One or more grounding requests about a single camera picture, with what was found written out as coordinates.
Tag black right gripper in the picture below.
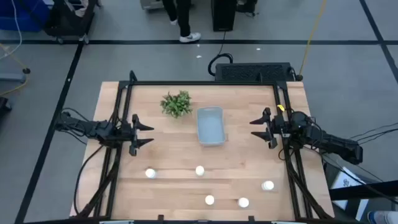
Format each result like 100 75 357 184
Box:
249 107 288 150

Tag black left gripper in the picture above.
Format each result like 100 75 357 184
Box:
120 114 155 157

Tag grey plastic basket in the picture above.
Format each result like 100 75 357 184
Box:
196 106 227 147

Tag small green artificial plant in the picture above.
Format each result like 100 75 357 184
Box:
160 90 193 119

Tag black vented equipment box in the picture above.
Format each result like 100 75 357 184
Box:
214 62 295 83

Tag white printed cardboard box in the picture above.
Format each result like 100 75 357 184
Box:
329 166 371 222

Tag black tower case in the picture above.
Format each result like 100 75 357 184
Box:
211 0 237 32

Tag black metal beam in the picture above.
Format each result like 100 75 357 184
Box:
328 179 398 202

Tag person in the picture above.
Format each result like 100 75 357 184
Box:
161 0 202 44

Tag grey cart base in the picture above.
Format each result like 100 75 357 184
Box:
139 0 165 11

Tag black wheeled cart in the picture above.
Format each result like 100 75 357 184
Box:
43 0 102 45

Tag grey stand foot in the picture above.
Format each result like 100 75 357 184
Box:
0 73 27 84

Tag black floor object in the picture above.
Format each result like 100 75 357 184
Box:
0 96 12 113

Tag person's foot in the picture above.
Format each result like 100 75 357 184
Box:
367 210 398 224

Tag blue plastic bin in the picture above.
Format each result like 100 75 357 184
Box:
0 0 50 32

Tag black aluminium table frame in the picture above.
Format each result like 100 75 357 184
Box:
74 70 333 223

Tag black looped power cable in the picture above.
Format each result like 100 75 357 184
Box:
207 30 234 77

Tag black left arm base cable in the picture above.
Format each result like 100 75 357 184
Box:
73 144 105 215

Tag yellow hanging cable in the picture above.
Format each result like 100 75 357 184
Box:
0 42 30 97
295 0 328 82

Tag white cable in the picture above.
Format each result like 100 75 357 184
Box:
0 0 23 60

